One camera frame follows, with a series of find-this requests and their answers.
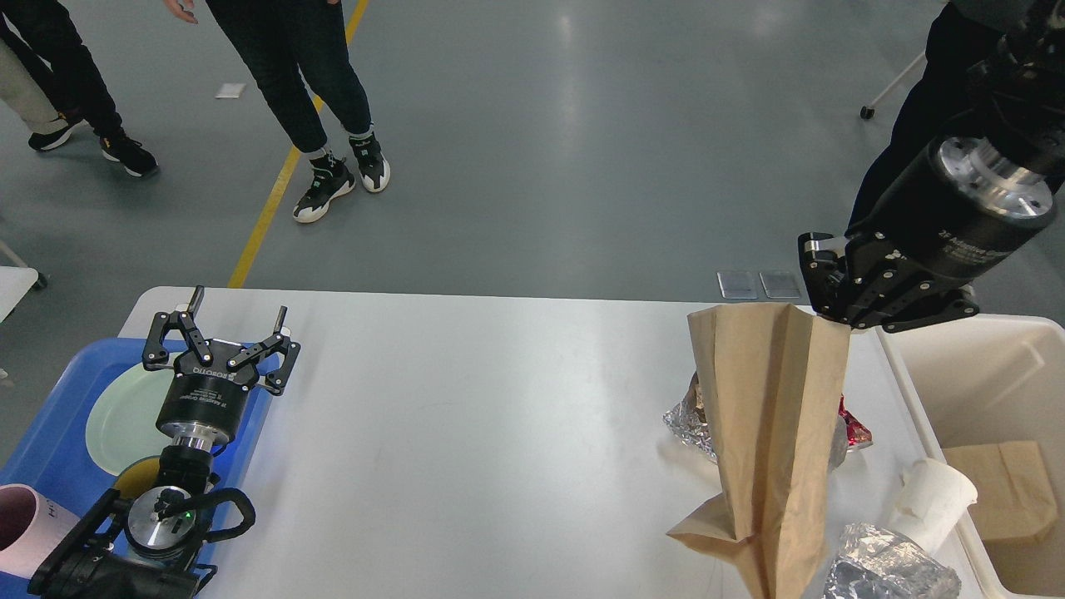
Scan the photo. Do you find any white office chair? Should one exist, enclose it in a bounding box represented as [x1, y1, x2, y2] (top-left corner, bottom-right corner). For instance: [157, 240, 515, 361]
[859, 51, 927, 122]

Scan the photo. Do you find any teal mug yellow inside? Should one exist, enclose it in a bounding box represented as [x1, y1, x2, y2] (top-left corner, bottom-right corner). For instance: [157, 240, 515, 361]
[112, 456, 167, 548]

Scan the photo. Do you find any white side table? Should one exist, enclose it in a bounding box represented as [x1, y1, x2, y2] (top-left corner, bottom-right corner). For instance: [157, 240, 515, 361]
[1, 241, 48, 322]

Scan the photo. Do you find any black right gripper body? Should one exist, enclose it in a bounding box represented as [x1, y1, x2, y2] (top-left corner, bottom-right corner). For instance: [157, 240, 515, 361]
[843, 137, 1055, 329]

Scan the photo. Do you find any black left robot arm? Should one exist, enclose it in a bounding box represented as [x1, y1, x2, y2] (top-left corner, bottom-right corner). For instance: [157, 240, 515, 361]
[27, 287, 301, 598]

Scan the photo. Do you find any brown paper bag in bin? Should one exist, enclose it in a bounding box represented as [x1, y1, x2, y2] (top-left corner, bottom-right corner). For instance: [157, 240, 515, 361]
[944, 440, 1060, 545]

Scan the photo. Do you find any light green plate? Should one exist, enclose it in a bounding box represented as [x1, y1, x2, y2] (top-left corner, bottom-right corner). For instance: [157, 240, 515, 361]
[85, 365, 174, 475]

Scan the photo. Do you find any brown paper bag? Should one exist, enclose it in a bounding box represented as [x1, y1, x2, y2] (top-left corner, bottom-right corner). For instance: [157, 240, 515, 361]
[944, 440, 1060, 545]
[669, 303, 851, 598]

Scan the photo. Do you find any beige plastic bin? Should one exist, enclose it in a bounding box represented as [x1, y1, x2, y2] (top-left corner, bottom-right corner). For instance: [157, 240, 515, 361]
[879, 314, 1064, 598]

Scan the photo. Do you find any blue plastic tray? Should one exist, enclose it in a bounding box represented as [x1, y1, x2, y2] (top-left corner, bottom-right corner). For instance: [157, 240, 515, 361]
[1, 338, 273, 598]

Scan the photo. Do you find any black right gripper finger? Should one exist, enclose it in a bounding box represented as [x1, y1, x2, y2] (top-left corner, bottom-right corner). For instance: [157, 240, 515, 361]
[796, 232, 852, 321]
[879, 285, 980, 333]

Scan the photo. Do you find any person with black sneakers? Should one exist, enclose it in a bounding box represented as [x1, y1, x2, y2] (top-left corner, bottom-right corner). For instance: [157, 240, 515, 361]
[206, 1, 391, 224]

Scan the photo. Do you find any person in black left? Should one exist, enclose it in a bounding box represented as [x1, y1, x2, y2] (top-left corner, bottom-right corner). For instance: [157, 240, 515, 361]
[1, 1, 157, 177]

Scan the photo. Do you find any aluminium foil sheet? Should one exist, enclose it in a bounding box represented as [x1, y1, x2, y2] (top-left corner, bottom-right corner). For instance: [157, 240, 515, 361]
[663, 373, 854, 471]

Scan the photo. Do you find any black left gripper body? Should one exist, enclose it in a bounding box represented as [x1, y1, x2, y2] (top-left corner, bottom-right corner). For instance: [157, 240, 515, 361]
[155, 339, 261, 446]

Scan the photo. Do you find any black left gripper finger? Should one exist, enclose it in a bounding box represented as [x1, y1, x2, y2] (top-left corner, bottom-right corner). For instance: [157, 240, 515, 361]
[142, 285, 213, 373]
[225, 306, 301, 396]

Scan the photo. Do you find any person in black right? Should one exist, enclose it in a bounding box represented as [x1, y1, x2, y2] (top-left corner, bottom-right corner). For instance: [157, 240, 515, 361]
[845, 1, 1032, 238]

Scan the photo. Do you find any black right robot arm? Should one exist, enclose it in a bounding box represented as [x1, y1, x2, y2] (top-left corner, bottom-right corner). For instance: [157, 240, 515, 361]
[798, 1, 1063, 331]

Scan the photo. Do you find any small foil wrapper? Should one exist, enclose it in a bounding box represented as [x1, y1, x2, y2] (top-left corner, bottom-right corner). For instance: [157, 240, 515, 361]
[823, 522, 961, 598]

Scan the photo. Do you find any red shiny wrapper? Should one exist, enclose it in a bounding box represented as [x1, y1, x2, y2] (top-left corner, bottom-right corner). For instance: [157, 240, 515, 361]
[838, 394, 874, 453]

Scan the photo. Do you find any pink ribbed mug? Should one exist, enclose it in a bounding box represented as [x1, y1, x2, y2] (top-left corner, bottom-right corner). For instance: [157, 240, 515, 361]
[1, 484, 80, 579]

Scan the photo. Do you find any person in black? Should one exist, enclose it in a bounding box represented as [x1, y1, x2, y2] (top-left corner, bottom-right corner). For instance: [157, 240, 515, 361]
[845, 1, 1032, 238]
[1, 1, 157, 177]

